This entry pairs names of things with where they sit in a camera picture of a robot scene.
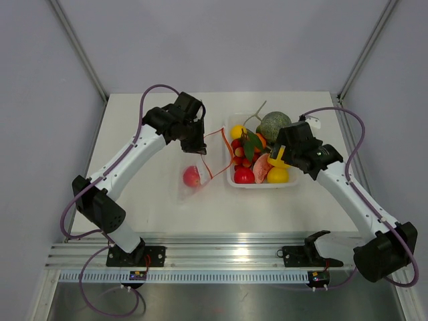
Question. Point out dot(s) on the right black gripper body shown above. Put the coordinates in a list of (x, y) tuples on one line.
[(289, 154)]

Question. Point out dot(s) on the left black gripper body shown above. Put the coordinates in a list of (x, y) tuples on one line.
[(192, 139)]

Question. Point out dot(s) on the yellow bell pepper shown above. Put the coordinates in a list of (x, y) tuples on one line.
[(278, 162)]

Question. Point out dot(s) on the green netted melon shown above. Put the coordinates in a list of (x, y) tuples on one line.
[(271, 124)]

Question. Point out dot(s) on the watermelon slice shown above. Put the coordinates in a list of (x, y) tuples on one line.
[(261, 168)]

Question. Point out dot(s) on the red lychee bunch with leaves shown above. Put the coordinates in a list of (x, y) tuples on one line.
[(246, 150)]

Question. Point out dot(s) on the red apple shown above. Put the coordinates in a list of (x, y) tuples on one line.
[(191, 177)]

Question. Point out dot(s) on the clear zip top bag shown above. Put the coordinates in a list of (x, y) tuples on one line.
[(210, 166)]

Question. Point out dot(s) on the red tomato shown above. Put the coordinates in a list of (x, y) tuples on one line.
[(244, 175)]

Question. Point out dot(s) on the yellow lemon front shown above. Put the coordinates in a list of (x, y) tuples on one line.
[(278, 175)]

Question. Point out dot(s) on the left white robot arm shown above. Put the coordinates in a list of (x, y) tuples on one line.
[(96, 196)]

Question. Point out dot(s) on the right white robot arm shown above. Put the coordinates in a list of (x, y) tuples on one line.
[(389, 245)]

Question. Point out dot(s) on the white plastic food tray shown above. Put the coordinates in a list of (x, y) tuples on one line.
[(294, 174)]

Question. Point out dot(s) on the orange tangerine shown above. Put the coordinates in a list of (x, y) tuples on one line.
[(262, 140)]

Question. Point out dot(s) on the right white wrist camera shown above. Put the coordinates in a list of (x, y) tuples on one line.
[(314, 122)]

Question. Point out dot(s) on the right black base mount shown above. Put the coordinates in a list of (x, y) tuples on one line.
[(306, 255)]

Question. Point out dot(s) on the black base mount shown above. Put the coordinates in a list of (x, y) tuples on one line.
[(306, 255), (142, 256)]

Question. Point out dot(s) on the aluminium mounting rail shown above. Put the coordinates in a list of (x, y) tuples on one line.
[(190, 251)]

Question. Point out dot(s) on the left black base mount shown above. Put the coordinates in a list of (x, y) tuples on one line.
[(142, 256)]

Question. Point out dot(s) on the right aluminium frame post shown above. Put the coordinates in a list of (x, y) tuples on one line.
[(368, 47)]

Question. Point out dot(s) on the aluminium frame post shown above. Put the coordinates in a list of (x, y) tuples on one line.
[(76, 45), (368, 47)]

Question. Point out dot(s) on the left aluminium frame post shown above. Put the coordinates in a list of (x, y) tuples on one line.
[(76, 45)]

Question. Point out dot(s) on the white slotted cable duct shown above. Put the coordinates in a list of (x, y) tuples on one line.
[(185, 277)]

